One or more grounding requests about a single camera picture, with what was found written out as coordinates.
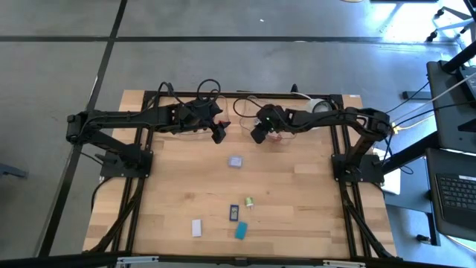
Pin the black aluminium table frame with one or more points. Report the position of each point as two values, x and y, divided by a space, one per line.
260 94

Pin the white small box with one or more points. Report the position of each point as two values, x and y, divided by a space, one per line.
196 228

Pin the lavender wall charger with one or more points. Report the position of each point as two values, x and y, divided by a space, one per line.
235 162

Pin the black frame clamp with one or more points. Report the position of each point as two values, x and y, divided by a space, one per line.
294 88

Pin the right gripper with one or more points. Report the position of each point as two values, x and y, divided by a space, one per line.
273 118

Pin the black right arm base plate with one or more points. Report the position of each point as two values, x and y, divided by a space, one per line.
372 175

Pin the black keyboard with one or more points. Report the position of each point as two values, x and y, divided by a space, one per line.
457 193

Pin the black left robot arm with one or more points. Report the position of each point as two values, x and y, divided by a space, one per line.
122 115

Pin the white office chair base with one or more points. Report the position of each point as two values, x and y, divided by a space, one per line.
431 36

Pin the grey blue floor stand leg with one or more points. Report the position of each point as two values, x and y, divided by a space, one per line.
11 171

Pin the green white pronged charger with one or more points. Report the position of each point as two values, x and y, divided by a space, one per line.
248 202

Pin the small red box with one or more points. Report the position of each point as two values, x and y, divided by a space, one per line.
222 123

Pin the dark blue small box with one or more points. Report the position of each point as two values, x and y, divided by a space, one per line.
234 213

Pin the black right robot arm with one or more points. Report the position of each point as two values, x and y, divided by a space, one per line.
334 117

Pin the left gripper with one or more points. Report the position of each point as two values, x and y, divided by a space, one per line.
197 115

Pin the clear plastic bin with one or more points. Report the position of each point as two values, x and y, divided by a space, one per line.
175 134
245 123

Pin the dark grey side desk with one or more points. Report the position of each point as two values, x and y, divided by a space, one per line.
453 164

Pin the white paper sheet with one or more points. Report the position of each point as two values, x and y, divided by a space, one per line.
392 182

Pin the plain teal small box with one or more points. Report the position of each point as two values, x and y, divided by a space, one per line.
241 230

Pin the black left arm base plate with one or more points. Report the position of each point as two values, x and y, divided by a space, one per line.
111 169

